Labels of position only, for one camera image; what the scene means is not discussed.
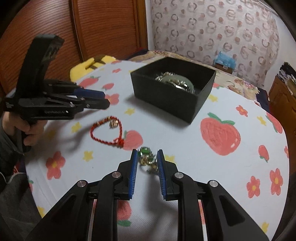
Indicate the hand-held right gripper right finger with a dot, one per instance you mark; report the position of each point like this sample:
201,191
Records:
161,176

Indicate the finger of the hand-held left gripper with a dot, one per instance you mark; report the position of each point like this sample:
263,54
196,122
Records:
90,93
99,104

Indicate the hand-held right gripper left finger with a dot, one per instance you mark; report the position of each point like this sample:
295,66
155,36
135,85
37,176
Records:
133,173

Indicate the black jewelry box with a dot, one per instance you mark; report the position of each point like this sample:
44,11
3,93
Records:
168,102

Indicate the pale green jade bangle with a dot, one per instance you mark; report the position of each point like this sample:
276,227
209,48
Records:
166,80

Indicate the silver metal bangle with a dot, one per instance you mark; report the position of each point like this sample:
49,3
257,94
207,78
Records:
182,86

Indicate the person's left forearm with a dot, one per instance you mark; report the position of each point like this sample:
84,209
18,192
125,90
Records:
9,148

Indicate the person's left hand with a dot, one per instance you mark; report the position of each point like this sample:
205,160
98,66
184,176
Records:
37,129

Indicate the yellow plush pillow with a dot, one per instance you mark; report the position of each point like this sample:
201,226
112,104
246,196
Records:
78,69

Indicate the strawberry print white blanket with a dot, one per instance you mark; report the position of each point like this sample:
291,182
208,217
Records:
208,166

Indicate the brown slatted wooden wardrobe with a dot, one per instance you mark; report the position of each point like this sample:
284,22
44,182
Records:
92,34

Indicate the small cardboard box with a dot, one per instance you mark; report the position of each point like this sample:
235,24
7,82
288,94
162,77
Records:
225,68

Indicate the blue plastic bag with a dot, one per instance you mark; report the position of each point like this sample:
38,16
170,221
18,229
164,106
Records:
224,59

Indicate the brown wooden low cabinet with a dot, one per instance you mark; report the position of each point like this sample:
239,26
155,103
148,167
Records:
282,97

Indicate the stack of dark clothes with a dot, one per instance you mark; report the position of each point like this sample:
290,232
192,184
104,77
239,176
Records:
288,74

